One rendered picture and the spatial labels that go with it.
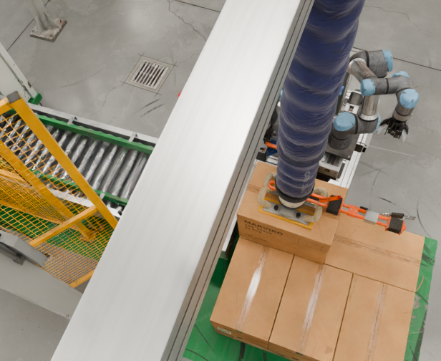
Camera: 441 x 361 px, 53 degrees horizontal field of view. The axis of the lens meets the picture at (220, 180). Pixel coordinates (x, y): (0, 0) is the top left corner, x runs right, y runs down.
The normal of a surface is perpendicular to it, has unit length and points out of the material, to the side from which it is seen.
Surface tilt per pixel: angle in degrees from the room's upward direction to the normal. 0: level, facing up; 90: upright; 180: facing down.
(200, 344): 0
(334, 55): 82
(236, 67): 0
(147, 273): 0
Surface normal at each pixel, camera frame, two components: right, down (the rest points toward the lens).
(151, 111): -0.07, -0.45
